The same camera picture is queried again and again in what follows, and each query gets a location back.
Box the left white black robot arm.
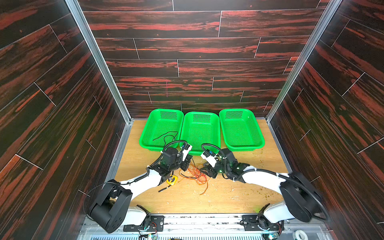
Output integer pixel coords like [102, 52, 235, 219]
[85, 140, 192, 234]

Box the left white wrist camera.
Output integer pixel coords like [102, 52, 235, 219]
[182, 144, 192, 162]

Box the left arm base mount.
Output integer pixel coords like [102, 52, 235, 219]
[123, 215, 165, 233]

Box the orange cable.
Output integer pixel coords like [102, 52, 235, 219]
[185, 167, 209, 196]

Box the yellow tape measure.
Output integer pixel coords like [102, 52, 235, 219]
[158, 175, 178, 193]

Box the middle green plastic basket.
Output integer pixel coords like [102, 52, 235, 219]
[180, 112, 221, 156]

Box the right green plastic basket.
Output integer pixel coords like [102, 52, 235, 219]
[219, 109, 265, 152]

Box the green plastic basket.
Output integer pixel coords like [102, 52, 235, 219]
[139, 109, 184, 152]
[180, 112, 221, 156]
[219, 109, 265, 152]

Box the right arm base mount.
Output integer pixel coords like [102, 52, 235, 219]
[240, 215, 284, 232]

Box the white tape roll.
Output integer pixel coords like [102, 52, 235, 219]
[293, 230, 308, 240]

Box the black cable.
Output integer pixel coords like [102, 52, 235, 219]
[152, 131, 179, 151]

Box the left green plastic basket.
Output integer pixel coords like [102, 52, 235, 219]
[139, 109, 184, 152]

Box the red cable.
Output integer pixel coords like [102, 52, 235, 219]
[179, 163, 208, 184]

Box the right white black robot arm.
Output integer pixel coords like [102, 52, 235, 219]
[201, 143, 330, 232]

